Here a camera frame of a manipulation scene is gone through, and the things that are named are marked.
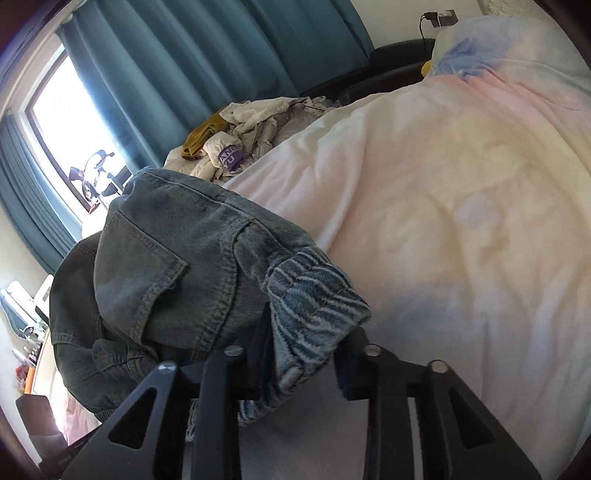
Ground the blue denim jacket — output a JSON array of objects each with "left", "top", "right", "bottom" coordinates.
[{"left": 49, "top": 169, "right": 370, "bottom": 425}]

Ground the white desk with clutter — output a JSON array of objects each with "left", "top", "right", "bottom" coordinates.
[{"left": 1, "top": 275, "right": 53, "bottom": 394}]

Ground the pastel tie-dye bed duvet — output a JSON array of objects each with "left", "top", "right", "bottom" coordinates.
[{"left": 59, "top": 13, "right": 591, "bottom": 480}]

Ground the tripod stand with holder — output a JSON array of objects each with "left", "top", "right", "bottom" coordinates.
[{"left": 68, "top": 150, "right": 131, "bottom": 213}]

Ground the teal curtain left panel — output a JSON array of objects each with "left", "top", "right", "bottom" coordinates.
[{"left": 0, "top": 114, "right": 81, "bottom": 274}]

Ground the teal curtain panel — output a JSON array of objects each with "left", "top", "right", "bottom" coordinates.
[
  {"left": 57, "top": 0, "right": 374, "bottom": 171},
  {"left": 0, "top": 114, "right": 81, "bottom": 274}
]

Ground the mustard yellow garment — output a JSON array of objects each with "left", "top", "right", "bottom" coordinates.
[{"left": 181, "top": 112, "right": 229, "bottom": 160}]

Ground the white puffer jacket pile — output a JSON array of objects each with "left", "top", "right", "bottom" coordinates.
[{"left": 164, "top": 96, "right": 339, "bottom": 185}]

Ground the yellow plush toy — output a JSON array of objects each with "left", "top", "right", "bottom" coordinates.
[{"left": 421, "top": 60, "right": 432, "bottom": 77}]

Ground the teal curtain right panel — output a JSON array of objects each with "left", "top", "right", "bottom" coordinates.
[{"left": 57, "top": 0, "right": 374, "bottom": 171}]

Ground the black sofa chair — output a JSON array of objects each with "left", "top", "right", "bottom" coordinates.
[{"left": 300, "top": 38, "right": 435, "bottom": 105}]

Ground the pastel pillow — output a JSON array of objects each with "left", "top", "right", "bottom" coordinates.
[{"left": 429, "top": 16, "right": 578, "bottom": 77}]

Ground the wall socket with charger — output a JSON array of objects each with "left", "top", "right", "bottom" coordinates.
[{"left": 419, "top": 9, "right": 459, "bottom": 45}]

